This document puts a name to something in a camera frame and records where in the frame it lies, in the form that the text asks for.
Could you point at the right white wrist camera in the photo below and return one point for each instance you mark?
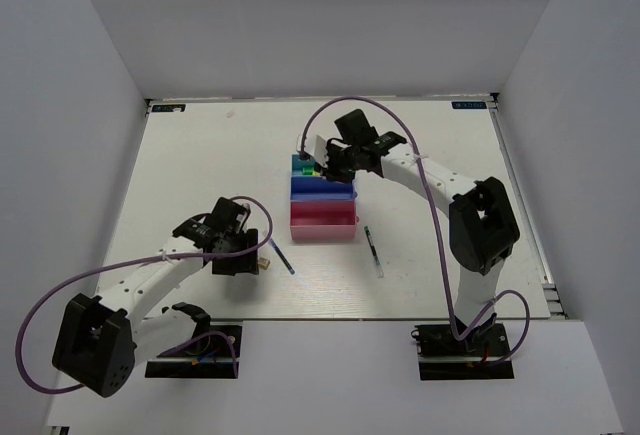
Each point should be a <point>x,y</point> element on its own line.
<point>313,148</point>

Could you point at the light blue drawer container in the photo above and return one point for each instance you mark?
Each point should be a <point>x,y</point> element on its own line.
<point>298,163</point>

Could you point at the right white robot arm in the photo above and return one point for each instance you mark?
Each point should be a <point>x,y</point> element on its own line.
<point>482,228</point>

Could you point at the small tan eraser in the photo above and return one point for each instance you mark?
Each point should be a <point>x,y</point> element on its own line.
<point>263,263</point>

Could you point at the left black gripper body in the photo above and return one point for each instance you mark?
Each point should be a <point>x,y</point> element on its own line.
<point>247,262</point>

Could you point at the dark blue drawer container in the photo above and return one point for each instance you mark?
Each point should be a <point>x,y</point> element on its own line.
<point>317,188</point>

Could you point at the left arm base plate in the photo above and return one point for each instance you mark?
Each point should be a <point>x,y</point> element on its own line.
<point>207,359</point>

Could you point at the left blue corner label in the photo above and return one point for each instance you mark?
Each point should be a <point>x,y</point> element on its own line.
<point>168,108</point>

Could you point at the pink drawer container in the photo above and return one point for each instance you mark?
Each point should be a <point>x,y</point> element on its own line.
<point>323,220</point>

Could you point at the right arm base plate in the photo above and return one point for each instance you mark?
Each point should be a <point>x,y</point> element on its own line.
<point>442,358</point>

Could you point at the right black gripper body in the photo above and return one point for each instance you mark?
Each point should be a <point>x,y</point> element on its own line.
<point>342,163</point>

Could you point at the right blue corner label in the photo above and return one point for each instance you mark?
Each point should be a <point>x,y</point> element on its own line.
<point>469,105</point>

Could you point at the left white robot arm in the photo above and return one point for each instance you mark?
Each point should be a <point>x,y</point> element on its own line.
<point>103,338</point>

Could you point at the green ink pen refill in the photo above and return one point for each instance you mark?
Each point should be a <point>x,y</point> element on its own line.
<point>374,252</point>

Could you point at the blue corner label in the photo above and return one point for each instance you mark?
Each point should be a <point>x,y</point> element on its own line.
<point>168,108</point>
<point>469,105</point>

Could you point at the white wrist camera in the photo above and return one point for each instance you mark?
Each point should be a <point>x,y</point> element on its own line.
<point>243,212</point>
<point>313,148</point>

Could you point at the blue ink pen refill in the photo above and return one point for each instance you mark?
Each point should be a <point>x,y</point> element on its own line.
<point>281,256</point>

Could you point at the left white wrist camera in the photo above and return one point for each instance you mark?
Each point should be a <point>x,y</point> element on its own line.
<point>243,212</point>

